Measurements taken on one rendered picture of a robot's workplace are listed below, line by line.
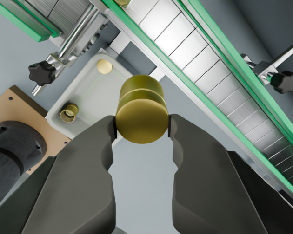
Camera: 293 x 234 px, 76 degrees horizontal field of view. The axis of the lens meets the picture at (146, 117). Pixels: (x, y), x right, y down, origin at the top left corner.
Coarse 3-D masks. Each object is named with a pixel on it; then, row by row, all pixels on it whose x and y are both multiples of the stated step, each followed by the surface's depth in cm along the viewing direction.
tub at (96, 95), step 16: (96, 64) 43; (112, 64) 39; (80, 80) 40; (96, 80) 47; (112, 80) 48; (64, 96) 41; (80, 96) 49; (96, 96) 49; (112, 96) 50; (48, 112) 43; (80, 112) 51; (96, 112) 52; (112, 112) 52; (64, 128) 46; (80, 128) 50; (112, 144) 48
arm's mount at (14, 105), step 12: (0, 96) 47; (12, 96) 47; (24, 96) 49; (0, 108) 49; (12, 108) 49; (24, 108) 49; (36, 108) 50; (0, 120) 51; (12, 120) 51; (24, 120) 50; (36, 120) 50; (48, 132) 52; (60, 132) 52; (48, 144) 54; (60, 144) 54; (36, 168) 59
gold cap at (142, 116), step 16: (128, 80) 14; (144, 80) 13; (128, 96) 11; (144, 96) 11; (160, 96) 12; (128, 112) 11; (144, 112) 11; (160, 112) 11; (128, 128) 12; (144, 128) 12; (160, 128) 12
